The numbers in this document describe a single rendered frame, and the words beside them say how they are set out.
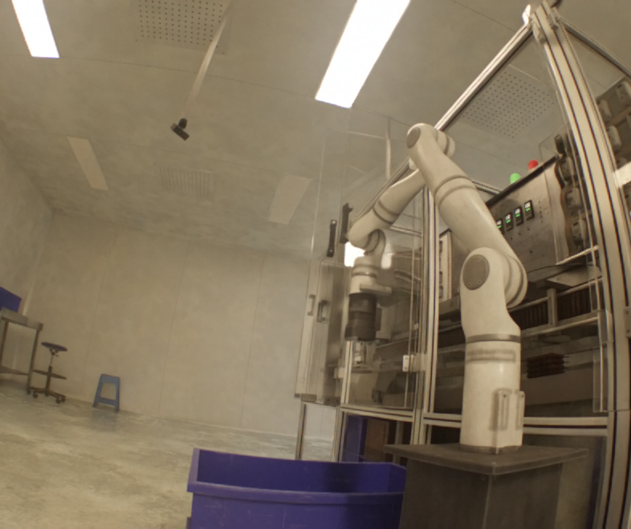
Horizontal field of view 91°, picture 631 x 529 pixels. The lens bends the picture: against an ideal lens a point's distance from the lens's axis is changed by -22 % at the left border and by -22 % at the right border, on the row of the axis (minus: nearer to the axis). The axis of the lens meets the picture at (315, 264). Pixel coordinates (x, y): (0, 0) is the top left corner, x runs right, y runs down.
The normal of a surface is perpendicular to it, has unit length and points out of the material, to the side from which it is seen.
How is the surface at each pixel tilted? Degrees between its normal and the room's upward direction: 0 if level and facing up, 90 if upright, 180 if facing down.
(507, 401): 90
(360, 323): 87
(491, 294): 93
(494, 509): 90
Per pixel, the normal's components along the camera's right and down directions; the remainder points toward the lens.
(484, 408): -0.59, -0.32
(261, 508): 0.26, -0.29
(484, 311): -0.82, -0.26
